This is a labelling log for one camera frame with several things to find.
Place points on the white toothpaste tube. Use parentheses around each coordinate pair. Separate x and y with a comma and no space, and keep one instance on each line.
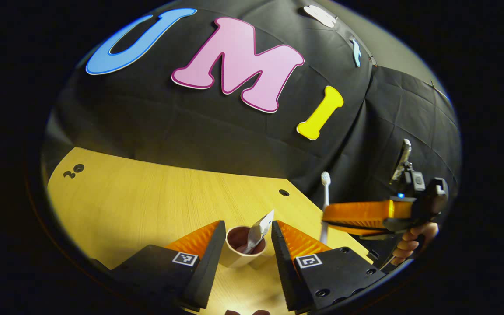
(260,229)

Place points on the wooden desktop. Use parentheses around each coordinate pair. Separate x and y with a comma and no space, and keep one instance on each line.
(138,197)

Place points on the beige cup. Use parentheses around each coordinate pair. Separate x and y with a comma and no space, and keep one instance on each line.
(234,258)

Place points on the black backdrop cloth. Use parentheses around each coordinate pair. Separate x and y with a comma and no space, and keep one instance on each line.
(217,122)

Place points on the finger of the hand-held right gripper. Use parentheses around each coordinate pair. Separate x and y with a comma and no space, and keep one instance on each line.
(361,213)
(365,234)

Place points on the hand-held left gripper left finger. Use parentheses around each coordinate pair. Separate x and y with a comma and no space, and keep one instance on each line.
(210,267)

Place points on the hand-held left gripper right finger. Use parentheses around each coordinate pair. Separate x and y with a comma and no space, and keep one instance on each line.
(285,271)

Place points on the white toothbrush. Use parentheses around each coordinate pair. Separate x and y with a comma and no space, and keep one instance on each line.
(325,192)

